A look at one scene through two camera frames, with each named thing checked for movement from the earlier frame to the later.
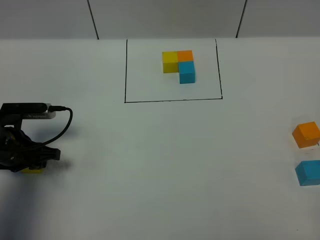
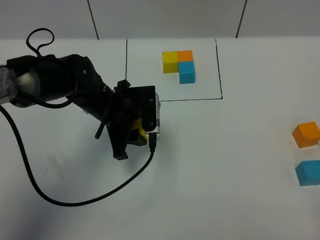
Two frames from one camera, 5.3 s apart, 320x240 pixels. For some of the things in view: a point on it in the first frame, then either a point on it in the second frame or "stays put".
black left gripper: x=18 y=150 to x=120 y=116
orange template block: x=186 y=55 stays put
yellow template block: x=170 y=63 stays put
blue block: x=308 y=172 stays put
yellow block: x=27 y=170 to x=137 y=125
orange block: x=306 y=134 stays put
